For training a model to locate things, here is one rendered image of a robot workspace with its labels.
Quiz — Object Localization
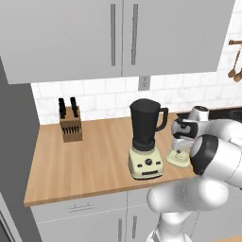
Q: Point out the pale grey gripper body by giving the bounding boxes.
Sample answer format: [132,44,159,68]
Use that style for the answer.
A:
[171,136,197,156]

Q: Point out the black jar cream base blender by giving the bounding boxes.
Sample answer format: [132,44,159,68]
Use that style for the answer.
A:
[127,97,170,181]

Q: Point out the black hob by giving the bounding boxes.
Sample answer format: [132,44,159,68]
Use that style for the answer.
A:
[175,106,242,123]

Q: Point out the narrow grey drawer front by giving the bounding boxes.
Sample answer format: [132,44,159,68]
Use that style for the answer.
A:
[126,186,153,209]

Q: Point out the wooden hanging spoon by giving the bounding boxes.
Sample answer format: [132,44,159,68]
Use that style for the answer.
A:
[233,66,242,83]
[227,45,242,78]

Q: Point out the grey base cupboard door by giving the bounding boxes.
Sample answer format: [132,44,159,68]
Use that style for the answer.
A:
[125,203,163,242]
[36,208,129,242]

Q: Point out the wooden knife block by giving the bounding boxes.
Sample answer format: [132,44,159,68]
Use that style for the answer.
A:
[59,106,84,144]

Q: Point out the grey tall fridge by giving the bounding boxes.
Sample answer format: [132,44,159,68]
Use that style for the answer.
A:
[0,56,43,242]

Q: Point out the grey wall socket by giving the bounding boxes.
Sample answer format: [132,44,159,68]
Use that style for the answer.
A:
[138,75,151,92]

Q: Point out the grey base cupboard handle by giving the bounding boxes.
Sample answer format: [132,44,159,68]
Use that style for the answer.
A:
[117,217,124,242]
[131,216,138,240]

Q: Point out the grey wall cupboard door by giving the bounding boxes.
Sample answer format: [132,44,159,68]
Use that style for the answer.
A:
[121,0,236,78]
[0,0,124,85]

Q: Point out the black knife handles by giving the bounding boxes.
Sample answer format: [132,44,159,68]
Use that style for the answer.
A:
[58,97,67,120]
[69,96,79,118]

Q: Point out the grey drawer handle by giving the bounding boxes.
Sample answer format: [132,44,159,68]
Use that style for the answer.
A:
[68,203,95,212]

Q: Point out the grey bar cupboard handle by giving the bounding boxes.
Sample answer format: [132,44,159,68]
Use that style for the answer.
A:
[130,3,139,66]
[110,3,117,67]

